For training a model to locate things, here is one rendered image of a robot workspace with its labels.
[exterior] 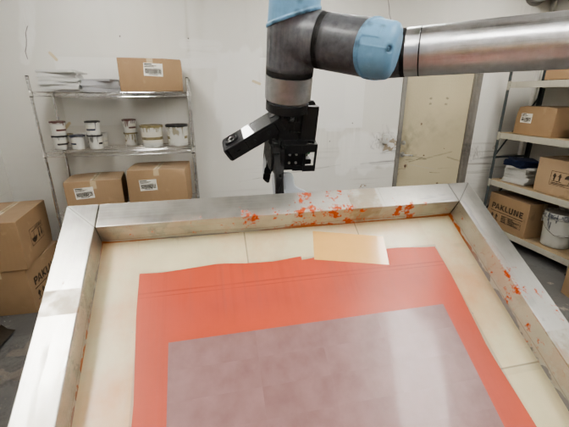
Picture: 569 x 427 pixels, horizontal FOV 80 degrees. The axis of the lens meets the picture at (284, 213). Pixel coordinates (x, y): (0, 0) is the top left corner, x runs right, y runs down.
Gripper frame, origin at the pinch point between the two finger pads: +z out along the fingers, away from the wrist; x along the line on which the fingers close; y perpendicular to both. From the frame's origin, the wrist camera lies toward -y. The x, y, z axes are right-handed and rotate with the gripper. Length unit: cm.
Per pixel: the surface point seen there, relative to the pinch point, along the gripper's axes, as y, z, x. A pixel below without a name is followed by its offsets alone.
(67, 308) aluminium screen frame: -26.5, -8.3, -28.8
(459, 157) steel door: 299, 142, 280
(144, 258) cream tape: -20.2, -6.8, -20.7
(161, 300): -18.0, -5.3, -26.5
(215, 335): -12.0, -4.0, -31.3
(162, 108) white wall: -52, 81, 294
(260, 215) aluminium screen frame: -5.1, -10.9, -18.8
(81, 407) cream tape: -24.9, -2.7, -36.3
